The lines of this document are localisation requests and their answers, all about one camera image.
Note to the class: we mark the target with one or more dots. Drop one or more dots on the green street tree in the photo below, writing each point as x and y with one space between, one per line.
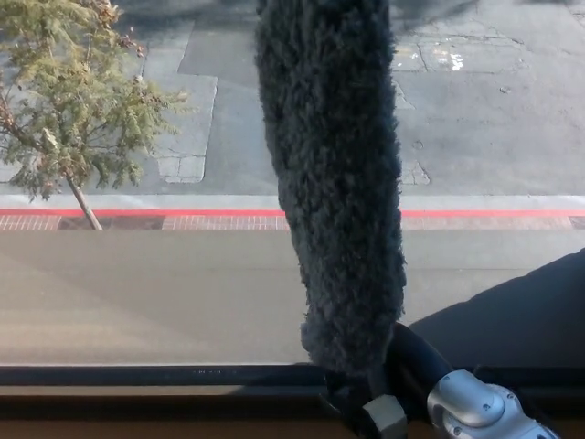
68 91

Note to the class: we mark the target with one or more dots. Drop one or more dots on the dark window frame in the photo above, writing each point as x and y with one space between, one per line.
137 393

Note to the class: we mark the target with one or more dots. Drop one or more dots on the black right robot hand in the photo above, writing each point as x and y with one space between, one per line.
361 411

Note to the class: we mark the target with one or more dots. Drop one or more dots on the grey fluffy microfibre duster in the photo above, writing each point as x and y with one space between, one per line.
329 183

